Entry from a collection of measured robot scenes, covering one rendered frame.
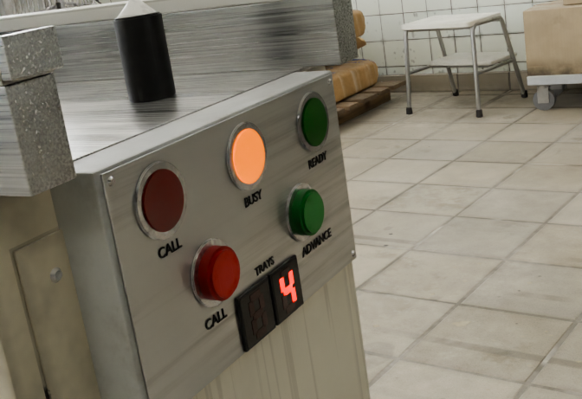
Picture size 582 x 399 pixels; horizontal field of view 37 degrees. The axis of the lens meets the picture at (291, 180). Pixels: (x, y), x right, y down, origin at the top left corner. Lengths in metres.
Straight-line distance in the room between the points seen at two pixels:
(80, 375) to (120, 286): 0.05
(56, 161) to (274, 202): 0.18
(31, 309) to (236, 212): 0.13
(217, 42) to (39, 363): 0.31
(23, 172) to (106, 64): 0.36
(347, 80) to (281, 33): 3.80
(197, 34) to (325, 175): 0.16
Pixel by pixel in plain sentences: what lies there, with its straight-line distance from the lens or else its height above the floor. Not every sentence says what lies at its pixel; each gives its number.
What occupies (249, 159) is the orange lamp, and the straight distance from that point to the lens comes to 0.50.
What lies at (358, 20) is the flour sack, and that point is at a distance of 4.60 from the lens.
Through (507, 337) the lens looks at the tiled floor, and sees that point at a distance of 2.04.
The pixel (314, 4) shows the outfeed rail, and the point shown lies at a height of 0.88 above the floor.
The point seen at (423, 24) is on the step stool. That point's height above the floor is 0.45.
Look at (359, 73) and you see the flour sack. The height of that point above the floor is 0.22.
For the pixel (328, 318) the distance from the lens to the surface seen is 0.66.
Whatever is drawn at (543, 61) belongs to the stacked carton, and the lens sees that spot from 4.12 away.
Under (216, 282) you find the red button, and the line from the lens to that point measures 0.47.
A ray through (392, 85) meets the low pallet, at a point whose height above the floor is 0.11.
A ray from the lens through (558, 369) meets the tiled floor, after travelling 1.91.
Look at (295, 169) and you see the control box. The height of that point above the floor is 0.79.
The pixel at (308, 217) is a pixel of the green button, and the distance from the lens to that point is 0.54.
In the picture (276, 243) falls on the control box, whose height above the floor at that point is 0.75.
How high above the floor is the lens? 0.93
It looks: 15 degrees down
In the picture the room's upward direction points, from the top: 9 degrees counter-clockwise
